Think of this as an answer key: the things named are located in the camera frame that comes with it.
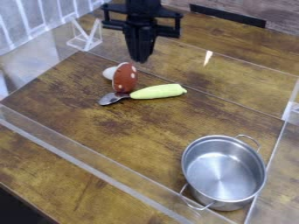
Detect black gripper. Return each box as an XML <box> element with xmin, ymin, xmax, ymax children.
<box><xmin>100</xmin><ymin>3</ymin><xmax>182</xmax><ymax>63</ymax></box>

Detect red and white toy mushroom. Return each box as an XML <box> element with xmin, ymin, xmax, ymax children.
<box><xmin>102</xmin><ymin>62</ymin><xmax>137</xmax><ymax>93</ymax></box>

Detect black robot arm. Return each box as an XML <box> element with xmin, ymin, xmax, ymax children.
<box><xmin>100</xmin><ymin>0</ymin><xmax>182</xmax><ymax>63</ymax></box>

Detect silver metal pot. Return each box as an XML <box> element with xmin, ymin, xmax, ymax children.
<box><xmin>178</xmin><ymin>134</ymin><xmax>267</xmax><ymax>212</ymax></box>

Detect black strip on table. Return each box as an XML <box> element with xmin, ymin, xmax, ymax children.
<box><xmin>189</xmin><ymin>3</ymin><xmax>267</xmax><ymax>28</ymax></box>

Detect clear acrylic front barrier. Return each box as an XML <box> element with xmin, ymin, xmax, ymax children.
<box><xmin>0</xmin><ymin>104</ymin><xmax>236</xmax><ymax>224</ymax></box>

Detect clear acrylic barrier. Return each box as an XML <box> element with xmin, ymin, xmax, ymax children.
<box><xmin>0</xmin><ymin>104</ymin><xmax>236</xmax><ymax>224</ymax></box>
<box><xmin>244</xmin><ymin>79</ymin><xmax>299</xmax><ymax>224</ymax></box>

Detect clear acrylic right barrier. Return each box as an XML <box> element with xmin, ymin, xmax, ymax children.
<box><xmin>244</xmin><ymin>79</ymin><xmax>299</xmax><ymax>224</ymax></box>

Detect clear acrylic triangular bracket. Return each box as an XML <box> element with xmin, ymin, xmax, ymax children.
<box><xmin>66</xmin><ymin>19</ymin><xmax>102</xmax><ymax>52</ymax></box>

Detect spoon with yellow-green handle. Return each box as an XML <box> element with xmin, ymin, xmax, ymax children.
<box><xmin>97</xmin><ymin>84</ymin><xmax>186</xmax><ymax>106</ymax></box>

